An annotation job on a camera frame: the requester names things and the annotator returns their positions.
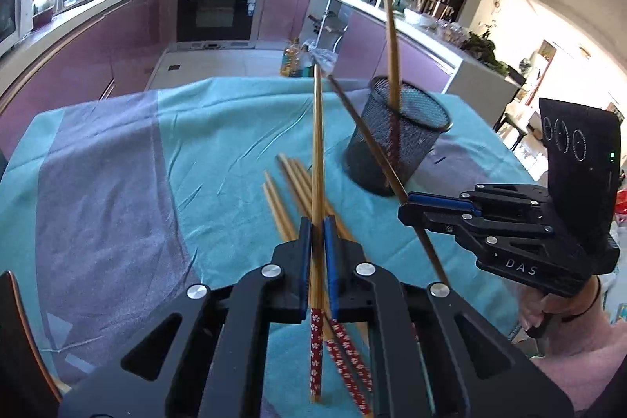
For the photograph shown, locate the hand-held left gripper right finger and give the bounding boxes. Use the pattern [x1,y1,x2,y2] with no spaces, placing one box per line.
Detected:
[323,215,575,418]

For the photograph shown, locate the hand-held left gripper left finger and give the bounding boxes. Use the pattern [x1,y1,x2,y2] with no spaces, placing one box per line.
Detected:
[58,217,314,418]

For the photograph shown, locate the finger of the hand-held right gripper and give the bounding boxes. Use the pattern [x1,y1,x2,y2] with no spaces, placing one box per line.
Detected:
[398,203,594,297]
[408,184,555,217]

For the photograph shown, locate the wooden chopstick red floral end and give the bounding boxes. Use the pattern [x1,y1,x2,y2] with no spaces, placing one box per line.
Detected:
[308,62,327,403]
[326,74,451,289]
[383,0,403,188]
[287,158,374,394]
[262,183,295,243]
[277,154,372,417]
[296,161,356,243]
[265,170,299,239]

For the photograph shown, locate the black mesh utensil holder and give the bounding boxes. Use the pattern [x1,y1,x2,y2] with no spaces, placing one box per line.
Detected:
[343,76,452,197]

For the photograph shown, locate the person's right forearm pink sleeve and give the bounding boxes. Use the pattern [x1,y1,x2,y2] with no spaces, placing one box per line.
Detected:
[531,305,627,418]

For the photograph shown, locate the person's right hand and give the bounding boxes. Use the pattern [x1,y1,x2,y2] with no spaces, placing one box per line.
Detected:
[512,276,606,350]

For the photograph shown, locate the teal and grey tablecloth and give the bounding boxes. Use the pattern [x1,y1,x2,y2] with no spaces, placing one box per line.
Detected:
[0,75,540,418]

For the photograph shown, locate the green leafy vegetables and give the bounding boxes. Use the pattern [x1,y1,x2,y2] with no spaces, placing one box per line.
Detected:
[462,31,511,75]

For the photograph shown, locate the clear plastic bag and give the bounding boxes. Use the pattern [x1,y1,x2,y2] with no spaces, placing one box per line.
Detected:
[301,41,340,72]

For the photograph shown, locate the yellow cooking oil bottle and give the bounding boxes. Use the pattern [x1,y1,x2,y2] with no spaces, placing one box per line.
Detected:
[279,37,304,79]

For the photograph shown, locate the purple kitchen cabinets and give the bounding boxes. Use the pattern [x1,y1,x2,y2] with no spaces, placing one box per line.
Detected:
[0,0,520,145]

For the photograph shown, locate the white kitchen countertop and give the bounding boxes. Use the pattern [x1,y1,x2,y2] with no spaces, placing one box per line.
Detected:
[0,0,526,105]

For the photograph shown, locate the white microwave oven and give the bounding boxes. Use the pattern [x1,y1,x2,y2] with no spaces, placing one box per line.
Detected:
[0,0,34,57]

